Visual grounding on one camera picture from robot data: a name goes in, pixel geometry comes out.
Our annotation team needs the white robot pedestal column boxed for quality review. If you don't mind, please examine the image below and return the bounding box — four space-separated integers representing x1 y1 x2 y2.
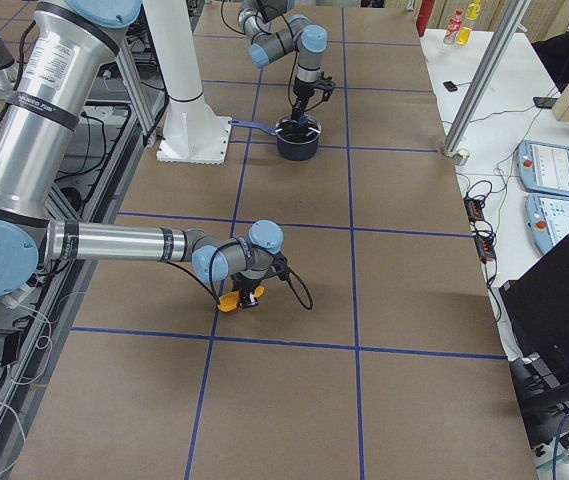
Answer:
141 0 233 165

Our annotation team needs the dark blue saucepan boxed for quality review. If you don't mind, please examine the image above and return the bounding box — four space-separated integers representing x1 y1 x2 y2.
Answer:
231 120 321 161

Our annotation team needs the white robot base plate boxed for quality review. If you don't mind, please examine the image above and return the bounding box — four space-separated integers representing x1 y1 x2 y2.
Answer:
156 114 232 165

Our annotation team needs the upper teach pendant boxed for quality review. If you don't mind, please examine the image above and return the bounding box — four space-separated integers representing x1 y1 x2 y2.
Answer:
514 140 569 198

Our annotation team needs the red label drink bottle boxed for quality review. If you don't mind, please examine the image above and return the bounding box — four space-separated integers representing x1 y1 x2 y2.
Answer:
443 9 463 45

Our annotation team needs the yellow drink bottle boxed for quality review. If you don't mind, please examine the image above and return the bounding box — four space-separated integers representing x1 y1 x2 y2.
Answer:
456 0 482 45

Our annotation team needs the black smartphone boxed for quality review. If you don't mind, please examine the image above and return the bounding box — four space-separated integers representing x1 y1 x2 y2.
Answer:
533 96 558 109

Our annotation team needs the aluminium frame post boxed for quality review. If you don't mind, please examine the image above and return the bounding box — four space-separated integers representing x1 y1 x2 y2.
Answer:
442 0 531 166

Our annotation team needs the brown paper table mat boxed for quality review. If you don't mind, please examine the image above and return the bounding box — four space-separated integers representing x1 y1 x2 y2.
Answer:
13 7 536 479

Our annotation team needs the teach pendant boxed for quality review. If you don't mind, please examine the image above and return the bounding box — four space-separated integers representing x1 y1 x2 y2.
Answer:
514 140 569 198
525 193 569 254

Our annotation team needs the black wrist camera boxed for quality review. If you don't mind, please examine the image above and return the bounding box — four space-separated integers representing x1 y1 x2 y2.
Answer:
271 253 291 282

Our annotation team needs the black laptop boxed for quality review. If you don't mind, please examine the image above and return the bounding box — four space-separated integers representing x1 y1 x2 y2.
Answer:
499 235 569 362

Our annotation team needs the yellow corn cob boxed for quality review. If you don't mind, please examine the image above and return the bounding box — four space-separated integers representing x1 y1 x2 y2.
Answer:
217 286 265 313

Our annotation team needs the black small device on table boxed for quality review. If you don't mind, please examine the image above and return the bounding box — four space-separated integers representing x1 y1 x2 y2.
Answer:
443 81 458 92

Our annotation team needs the lower teach pendant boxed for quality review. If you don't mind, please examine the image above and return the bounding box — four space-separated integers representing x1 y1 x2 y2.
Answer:
525 193 569 254

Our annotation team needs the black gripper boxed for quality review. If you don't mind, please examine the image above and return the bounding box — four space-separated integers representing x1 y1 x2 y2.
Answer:
232 273 262 308
290 77 317 123

